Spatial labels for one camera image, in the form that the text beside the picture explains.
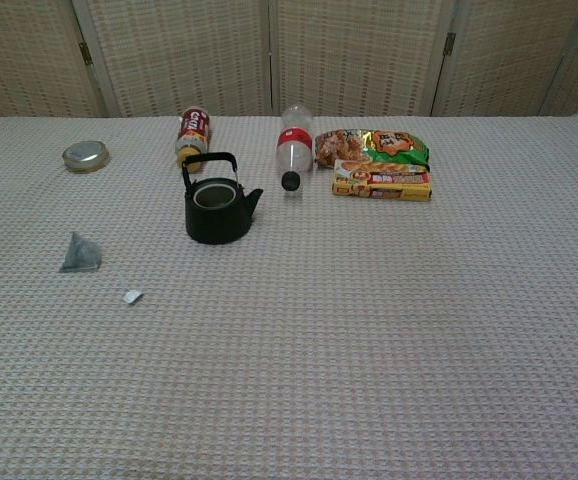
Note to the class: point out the small grey tea bag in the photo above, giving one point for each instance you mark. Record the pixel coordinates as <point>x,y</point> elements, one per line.
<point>81,255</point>

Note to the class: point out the black teapot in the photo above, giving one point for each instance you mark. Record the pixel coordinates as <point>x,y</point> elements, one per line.
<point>216,220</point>

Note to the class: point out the green snack bag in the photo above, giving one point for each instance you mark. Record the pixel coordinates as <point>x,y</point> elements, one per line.
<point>389,145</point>

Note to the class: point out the clear bottle with red label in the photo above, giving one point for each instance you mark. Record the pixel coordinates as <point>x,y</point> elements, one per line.
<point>294,155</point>

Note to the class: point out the pale woven tablecloth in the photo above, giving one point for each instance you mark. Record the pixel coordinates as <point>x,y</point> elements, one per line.
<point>319,325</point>

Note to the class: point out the yellow curry box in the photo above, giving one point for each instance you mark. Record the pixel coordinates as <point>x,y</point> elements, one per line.
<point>379,185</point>

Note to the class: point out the woven folding screen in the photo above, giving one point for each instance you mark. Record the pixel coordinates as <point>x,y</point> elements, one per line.
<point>179,50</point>

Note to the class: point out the round metal tin lid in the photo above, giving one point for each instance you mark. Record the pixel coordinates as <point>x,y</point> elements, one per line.
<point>85,156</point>

